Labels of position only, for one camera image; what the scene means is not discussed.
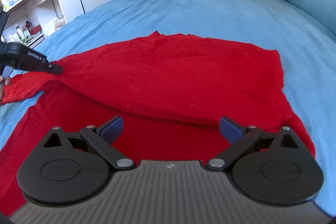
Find white shelf desk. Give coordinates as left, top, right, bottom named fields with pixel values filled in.
left=2, top=0, right=84, bottom=41

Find red knitted garment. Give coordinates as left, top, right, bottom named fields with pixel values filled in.
left=1, top=32, right=315, bottom=215

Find blue bed sheet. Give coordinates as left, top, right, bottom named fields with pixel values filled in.
left=0, top=0, right=336, bottom=217

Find red box on shelf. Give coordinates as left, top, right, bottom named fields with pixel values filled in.
left=29, top=24, right=42, bottom=35

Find white bottle on shelf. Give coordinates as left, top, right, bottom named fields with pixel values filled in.
left=15, top=24, right=26, bottom=43

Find person's left hand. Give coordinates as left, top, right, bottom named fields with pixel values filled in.
left=0, top=75, right=13, bottom=106

